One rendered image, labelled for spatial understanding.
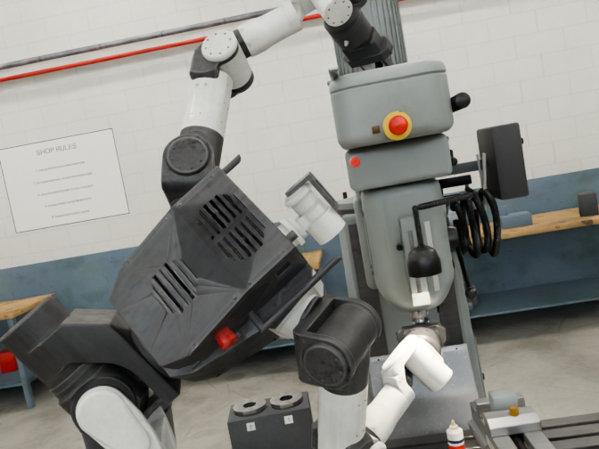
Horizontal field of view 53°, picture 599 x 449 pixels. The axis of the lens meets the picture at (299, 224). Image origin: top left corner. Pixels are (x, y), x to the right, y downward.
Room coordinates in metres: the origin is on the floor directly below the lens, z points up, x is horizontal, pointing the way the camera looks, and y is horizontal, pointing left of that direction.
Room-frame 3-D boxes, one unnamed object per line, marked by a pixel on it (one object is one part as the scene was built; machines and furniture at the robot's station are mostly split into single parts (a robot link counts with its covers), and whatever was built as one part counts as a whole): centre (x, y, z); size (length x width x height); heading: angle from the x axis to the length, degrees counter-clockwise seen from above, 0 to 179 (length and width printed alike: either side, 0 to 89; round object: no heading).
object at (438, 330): (1.43, -0.24, 1.24); 0.13 x 0.12 x 0.10; 77
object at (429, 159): (1.56, -0.27, 1.68); 0.34 x 0.24 x 0.10; 174
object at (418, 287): (1.41, -0.25, 1.45); 0.04 x 0.04 x 0.21; 84
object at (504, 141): (1.78, -0.63, 1.62); 0.20 x 0.09 x 0.21; 174
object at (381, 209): (1.52, -0.26, 1.47); 0.21 x 0.19 x 0.32; 84
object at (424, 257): (1.29, -0.25, 1.47); 0.07 x 0.07 x 0.06
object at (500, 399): (1.50, -0.44, 1.01); 0.06 x 0.05 x 0.06; 87
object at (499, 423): (1.44, -0.44, 0.99); 0.12 x 0.06 x 0.04; 87
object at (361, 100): (1.53, -0.26, 1.81); 0.47 x 0.26 x 0.16; 174
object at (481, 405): (1.47, -0.44, 0.96); 0.35 x 0.15 x 0.11; 177
